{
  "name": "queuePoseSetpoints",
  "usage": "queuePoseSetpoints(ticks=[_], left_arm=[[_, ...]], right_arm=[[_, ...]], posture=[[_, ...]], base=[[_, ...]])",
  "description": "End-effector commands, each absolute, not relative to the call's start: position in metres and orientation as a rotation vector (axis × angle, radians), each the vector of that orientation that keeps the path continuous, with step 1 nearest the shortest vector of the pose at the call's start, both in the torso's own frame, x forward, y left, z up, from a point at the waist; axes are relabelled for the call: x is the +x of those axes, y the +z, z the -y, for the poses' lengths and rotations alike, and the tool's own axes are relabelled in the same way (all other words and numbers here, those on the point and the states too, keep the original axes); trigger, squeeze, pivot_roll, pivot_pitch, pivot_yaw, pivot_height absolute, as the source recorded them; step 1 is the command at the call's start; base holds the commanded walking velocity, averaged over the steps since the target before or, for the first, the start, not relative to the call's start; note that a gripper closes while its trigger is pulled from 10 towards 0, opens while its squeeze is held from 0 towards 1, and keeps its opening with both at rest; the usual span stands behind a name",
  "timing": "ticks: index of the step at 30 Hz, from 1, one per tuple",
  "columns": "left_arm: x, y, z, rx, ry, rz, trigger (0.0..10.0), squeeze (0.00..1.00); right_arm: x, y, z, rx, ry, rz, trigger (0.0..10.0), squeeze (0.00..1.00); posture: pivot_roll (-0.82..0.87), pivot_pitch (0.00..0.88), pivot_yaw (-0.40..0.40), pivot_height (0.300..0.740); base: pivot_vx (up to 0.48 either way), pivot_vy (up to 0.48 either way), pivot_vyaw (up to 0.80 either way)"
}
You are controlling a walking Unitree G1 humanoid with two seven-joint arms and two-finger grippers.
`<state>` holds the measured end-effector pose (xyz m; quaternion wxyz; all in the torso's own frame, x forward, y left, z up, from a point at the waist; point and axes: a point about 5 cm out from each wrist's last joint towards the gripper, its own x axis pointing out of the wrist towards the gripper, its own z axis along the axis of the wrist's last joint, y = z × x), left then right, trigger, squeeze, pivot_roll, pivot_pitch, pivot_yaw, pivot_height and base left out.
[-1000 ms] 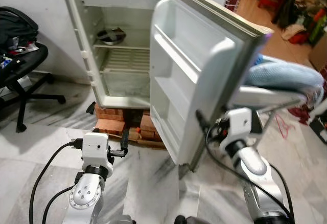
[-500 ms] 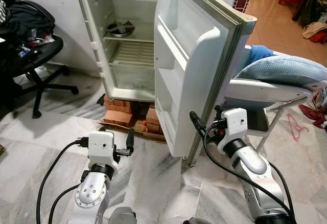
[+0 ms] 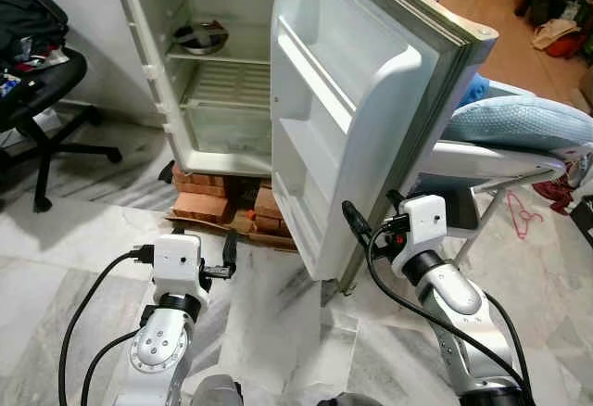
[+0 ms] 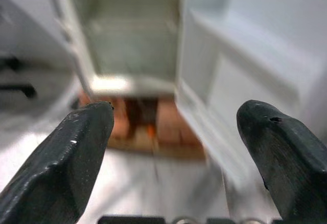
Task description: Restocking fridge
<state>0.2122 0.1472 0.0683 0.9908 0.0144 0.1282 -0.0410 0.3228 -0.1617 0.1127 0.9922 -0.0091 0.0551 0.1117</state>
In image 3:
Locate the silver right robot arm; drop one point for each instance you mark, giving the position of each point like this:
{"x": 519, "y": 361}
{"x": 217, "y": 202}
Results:
{"x": 459, "y": 304}

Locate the white fridge door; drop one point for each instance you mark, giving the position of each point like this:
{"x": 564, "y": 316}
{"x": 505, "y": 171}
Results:
{"x": 361, "y": 100}

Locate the clear fridge crisper drawer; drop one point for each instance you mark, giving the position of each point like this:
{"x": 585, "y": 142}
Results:
{"x": 227, "y": 128}

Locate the white fridge cabinet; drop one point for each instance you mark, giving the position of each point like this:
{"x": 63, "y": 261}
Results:
{"x": 153, "y": 54}

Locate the red brick pile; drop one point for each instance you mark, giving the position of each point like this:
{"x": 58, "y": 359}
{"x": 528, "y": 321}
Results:
{"x": 208, "y": 202}

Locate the white folding chair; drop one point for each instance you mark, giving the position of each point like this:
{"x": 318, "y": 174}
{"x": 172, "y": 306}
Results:
{"x": 482, "y": 165}

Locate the grey robot left leg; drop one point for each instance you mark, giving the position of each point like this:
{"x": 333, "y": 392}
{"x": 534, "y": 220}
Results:
{"x": 216, "y": 392}

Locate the bright blue cloth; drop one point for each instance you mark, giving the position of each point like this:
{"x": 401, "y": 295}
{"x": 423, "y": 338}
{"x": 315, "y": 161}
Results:
{"x": 474, "y": 88}

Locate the black box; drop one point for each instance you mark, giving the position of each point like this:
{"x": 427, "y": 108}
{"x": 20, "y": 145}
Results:
{"x": 584, "y": 222}

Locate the dark red cloth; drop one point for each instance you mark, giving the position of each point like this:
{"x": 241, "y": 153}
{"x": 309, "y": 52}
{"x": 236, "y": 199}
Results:
{"x": 556, "y": 193}

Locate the metal bowl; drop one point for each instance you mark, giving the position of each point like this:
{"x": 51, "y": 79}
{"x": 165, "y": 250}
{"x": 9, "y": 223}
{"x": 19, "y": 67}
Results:
{"x": 201, "y": 40}

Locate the black office chair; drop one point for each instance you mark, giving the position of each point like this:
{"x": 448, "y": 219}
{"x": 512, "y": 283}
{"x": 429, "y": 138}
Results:
{"x": 46, "y": 82}

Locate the beige cloth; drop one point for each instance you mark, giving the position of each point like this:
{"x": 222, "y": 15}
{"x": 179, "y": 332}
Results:
{"x": 554, "y": 32}

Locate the black bag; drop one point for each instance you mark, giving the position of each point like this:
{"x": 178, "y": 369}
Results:
{"x": 28, "y": 21}

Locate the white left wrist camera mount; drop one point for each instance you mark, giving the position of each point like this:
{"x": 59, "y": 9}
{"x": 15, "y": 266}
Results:
{"x": 178, "y": 262}

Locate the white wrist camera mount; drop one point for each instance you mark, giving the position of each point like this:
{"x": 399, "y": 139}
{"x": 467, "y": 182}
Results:
{"x": 422, "y": 225}
{"x": 178, "y": 262}

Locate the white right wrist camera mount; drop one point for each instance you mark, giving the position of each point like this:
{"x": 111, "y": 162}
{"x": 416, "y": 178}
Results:
{"x": 422, "y": 225}

